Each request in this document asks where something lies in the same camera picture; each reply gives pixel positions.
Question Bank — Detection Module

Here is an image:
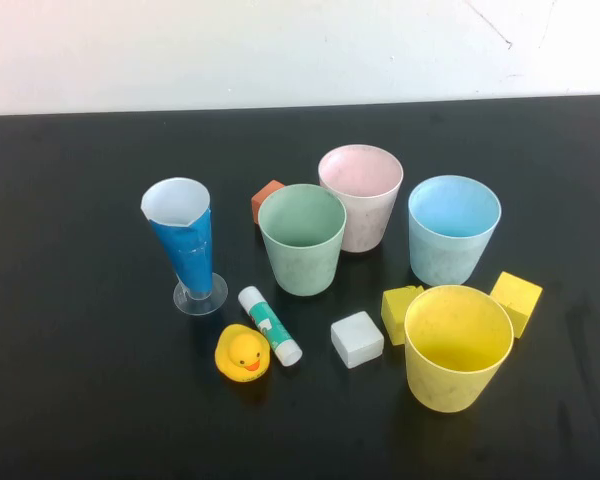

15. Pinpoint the yellow rubber duck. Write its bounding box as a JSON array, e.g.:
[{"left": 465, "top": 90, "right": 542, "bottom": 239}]
[{"left": 214, "top": 323, "right": 272, "bottom": 384}]

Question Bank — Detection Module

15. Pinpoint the light blue plastic cup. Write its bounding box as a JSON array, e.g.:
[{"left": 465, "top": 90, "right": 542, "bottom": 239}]
[{"left": 407, "top": 174, "right": 502, "bottom": 288}]

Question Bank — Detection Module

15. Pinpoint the orange cube block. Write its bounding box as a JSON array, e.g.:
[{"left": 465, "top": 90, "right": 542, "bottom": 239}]
[{"left": 250, "top": 179, "right": 287, "bottom": 226}]

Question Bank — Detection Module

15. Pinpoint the chipped yellow cube block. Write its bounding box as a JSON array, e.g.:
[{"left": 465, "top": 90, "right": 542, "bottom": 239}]
[{"left": 380, "top": 284, "right": 425, "bottom": 347}]

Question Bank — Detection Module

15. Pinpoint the white green glue stick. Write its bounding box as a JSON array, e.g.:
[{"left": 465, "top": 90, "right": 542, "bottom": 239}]
[{"left": 237, "top": 285, "right": 304, "bottom": 368}]

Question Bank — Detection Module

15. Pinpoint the blue conical measuring glass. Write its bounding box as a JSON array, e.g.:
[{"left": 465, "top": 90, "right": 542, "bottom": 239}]
[{"left": 140, "top": 176, "right": 229, "bottom": 317}]

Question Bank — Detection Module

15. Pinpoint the yellow plastic cup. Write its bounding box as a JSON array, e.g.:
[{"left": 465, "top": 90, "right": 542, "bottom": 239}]
[{"left": 403, "top": 284, "right": 515, "bottom": 414}]

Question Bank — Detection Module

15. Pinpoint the pink plastic cup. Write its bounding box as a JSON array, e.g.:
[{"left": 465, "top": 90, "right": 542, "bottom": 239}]
[{"left": 317, "top": 144, "right": 405, "bottom": 254}]

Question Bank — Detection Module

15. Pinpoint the green plastic cup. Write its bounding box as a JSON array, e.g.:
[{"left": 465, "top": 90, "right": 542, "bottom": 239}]
[{"left": 257, "top": 183, "right": 348, "bottom": 297}]

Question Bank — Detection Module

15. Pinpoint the white cube block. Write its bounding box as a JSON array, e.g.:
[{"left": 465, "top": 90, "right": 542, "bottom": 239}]
[{"left": 330, "top": 310, "right": 385, "bottom": 370}]

